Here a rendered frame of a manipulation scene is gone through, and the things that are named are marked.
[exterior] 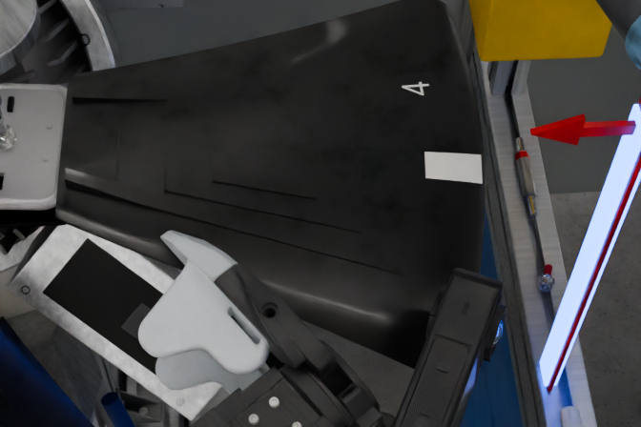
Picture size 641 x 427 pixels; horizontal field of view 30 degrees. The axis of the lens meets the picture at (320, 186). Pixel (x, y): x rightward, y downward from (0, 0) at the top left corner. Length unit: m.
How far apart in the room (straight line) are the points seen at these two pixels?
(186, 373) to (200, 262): 0.06
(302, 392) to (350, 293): 0.09
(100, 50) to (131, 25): 0.81
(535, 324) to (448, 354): 0.42
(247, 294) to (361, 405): 0.08
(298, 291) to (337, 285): 0.02
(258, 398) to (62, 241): 0.25
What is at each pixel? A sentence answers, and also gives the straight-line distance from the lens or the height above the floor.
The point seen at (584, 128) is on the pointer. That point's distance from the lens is 0.67.
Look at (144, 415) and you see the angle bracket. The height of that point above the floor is 0.09.
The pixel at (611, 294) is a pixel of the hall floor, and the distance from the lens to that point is 2.02.
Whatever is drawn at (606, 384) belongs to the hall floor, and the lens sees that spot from 1.94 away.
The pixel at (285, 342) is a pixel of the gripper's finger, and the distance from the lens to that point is 0.54.
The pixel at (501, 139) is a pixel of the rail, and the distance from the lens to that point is 1.07.
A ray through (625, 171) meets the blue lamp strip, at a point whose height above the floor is 1.15.
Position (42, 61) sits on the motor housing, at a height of 1.12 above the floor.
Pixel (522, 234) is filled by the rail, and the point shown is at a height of 0.86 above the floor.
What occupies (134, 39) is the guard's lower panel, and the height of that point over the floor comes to 0.48.
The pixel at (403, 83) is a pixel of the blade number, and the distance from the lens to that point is 0.68.
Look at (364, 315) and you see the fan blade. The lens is 0.62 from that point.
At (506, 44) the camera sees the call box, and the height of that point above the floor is 1.01.
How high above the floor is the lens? 1.71
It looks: 56 degrees down
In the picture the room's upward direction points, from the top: 1 degrees clockwise
